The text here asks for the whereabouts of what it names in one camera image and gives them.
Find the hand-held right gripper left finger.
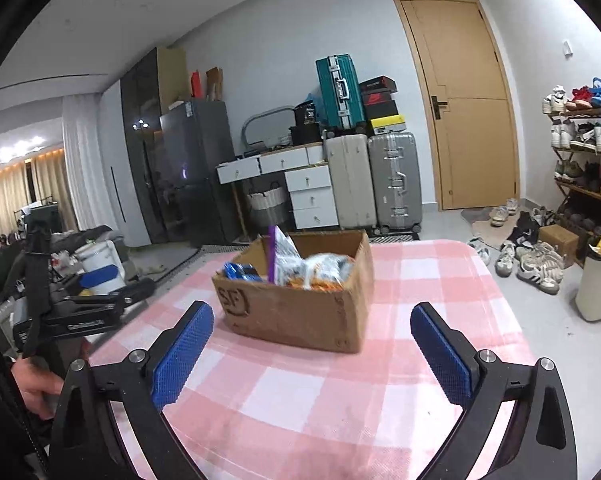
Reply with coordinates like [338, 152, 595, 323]
[48, 300, 215, 480]

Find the person's left hand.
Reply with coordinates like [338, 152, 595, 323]
[9, 357, 66, 421]

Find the wicker basket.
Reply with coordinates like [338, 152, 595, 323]
[244, 187, 291, 233]

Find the brown paper bag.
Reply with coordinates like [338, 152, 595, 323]
[205, 66, 224, 101]

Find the black labelled carton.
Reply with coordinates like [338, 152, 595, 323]
[294, 101, 320, 128]

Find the person's left forearm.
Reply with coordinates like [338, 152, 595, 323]
[0, 345, 51, 480]

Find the beige suitcase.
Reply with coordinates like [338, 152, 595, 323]
[324, 134, 374, 231]

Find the wooden shoe rack with shoes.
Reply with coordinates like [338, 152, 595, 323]
[541, 77, 601, 241]

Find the beige doormat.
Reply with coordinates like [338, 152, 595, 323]
[461, 206, 519, 241]

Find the dark cloth pile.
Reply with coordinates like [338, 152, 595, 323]
[0, 225, 124, 271]

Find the grey patterned floor mat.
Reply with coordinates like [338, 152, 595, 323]
[128, 245, 204, 281]

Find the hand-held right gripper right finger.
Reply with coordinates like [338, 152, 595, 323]
[409, 302, 579, 480]

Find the small cardboard box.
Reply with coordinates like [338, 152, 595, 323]
[538, 224, 580, 268]

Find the grey arched mirror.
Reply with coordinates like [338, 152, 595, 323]
[242, 105, 296, 156]

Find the silver suitcase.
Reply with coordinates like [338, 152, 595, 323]
[368, 131, 424, 235]

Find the pile of loose shoes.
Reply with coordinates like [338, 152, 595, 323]
[468, 197, 564, 295]

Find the yellow curtain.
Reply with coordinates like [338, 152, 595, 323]
[0, 152, 78, 233]

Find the white curtain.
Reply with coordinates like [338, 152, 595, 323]
[62, 92, 106, 233]

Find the teal suitcase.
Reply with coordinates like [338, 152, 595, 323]
[315, 53, 367, 133]

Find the wooden door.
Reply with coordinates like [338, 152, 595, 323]
[392, 0, 521, 211]

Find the yellow black shoe box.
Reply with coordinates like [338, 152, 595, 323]
[368, 116, 407, 136]

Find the blue cookie packet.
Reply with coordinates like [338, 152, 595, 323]
[223, 261, 264, 283]

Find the dark glass cabinet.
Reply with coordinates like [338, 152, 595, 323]
[120, 47, 191, 246]

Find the pink checked tablecloth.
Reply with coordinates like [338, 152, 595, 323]
[83, 239, 536, 480]

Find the brown cardboard box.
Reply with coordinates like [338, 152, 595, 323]
[211, 230, 375, 355]

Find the white orange noodle snack packet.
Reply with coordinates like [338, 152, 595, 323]
[288, 252, 356, 293]

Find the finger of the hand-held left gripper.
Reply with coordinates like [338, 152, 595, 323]
[80, 264, 118, 295]
[63, 277, 156, 311]

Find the white trash bin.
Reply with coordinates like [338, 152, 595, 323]
[575, 250, 601, 322]

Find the purple silver snack packet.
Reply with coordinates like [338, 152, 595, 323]
[266, 225, 306, 288]

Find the white cylinder appliance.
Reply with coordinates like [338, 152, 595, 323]
[75, 240, 126, 296]

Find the white drawer desk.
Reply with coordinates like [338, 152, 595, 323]
[216, 142, 339, 231]

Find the tall brown carton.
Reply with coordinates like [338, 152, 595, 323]
[157, 47, 188, 111]

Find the dark grey refrigerator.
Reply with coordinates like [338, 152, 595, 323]
[159, 99, 238, 247]

